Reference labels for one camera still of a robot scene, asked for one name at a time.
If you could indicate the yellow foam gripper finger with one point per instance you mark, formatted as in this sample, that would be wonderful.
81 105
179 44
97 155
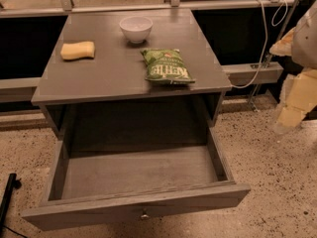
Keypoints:
297 98
283 47

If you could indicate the green jalapeno chip bag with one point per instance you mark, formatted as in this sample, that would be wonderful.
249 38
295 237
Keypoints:
166 66

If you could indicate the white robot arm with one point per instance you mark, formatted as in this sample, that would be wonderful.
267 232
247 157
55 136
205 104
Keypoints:
304 46

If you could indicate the open grey top drawer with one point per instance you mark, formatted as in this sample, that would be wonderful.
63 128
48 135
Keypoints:
114 188

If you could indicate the grey low bench right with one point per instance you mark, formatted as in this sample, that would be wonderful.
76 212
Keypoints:
242 74

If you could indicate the grey low bench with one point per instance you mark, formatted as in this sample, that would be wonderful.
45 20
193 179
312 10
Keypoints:
242 74
18 89

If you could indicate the white ceramic bowl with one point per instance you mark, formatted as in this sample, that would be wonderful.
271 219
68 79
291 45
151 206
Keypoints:
136 28

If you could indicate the grey wooden cabinet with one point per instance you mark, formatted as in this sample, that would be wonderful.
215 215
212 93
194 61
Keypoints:
118 70

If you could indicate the yellow sponge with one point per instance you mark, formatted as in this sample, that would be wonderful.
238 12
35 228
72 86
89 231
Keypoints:
77 51

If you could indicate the grey low bench left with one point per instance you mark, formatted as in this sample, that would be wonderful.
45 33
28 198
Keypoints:
18 89

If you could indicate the black pole on floor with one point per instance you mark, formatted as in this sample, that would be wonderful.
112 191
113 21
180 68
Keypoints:
12 183

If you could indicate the grey metal railing frame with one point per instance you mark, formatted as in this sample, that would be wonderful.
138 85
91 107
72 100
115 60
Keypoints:
148 0

